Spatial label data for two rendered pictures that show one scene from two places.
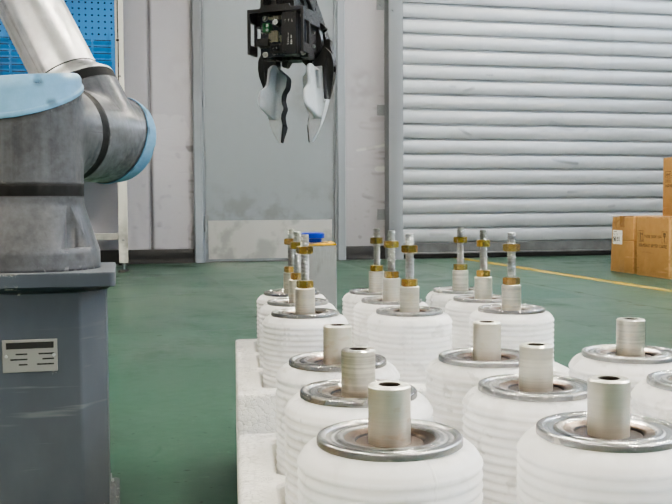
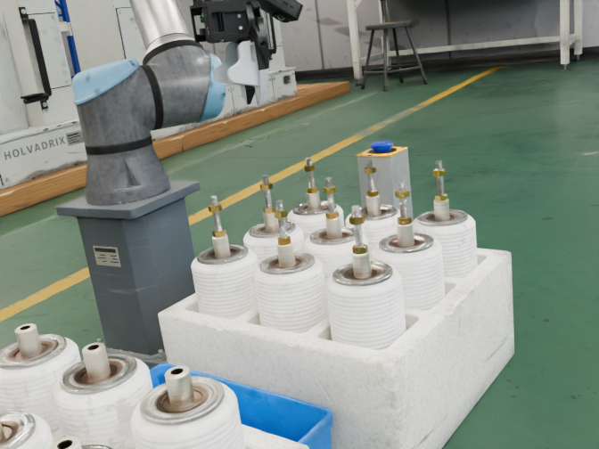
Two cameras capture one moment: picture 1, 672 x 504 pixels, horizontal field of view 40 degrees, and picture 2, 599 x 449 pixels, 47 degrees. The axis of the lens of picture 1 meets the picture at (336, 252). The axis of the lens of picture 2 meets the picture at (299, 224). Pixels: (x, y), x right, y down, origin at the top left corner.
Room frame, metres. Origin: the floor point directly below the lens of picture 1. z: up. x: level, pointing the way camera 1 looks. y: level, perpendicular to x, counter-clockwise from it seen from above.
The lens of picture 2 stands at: (0.43, -0.70, 0.56)
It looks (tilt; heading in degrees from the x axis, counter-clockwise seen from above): 17 degrees down; 44
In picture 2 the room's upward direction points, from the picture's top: 7 degrees counter-clockwise
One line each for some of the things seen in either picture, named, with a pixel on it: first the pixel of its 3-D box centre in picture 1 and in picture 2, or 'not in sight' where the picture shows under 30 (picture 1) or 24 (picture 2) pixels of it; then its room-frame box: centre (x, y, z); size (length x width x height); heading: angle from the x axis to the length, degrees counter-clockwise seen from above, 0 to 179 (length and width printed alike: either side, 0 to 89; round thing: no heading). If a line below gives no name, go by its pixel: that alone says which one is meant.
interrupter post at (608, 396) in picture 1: (608, 408); not in sight; (0.48, -0.14, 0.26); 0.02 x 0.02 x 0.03
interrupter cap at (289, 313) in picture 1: (305, 314); (222, 255); (1.02, 0.03, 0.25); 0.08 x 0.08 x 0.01
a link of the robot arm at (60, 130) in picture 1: (35, 127); (114, 101); (1.09, 0.35, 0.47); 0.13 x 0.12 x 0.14; 161
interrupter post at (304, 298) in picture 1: (305, 302); (221, 246); (1.02, 0.03, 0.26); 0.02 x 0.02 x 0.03
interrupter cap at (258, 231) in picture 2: (297, 303); (272, 230); (1.14, 0.05, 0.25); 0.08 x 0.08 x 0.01
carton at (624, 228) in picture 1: (647, 243); not in sight; (4.92, -1.67, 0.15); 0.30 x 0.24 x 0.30; 102
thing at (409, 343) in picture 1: (409, 392); (295, 325); (1.03, -0.08, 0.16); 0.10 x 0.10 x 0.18
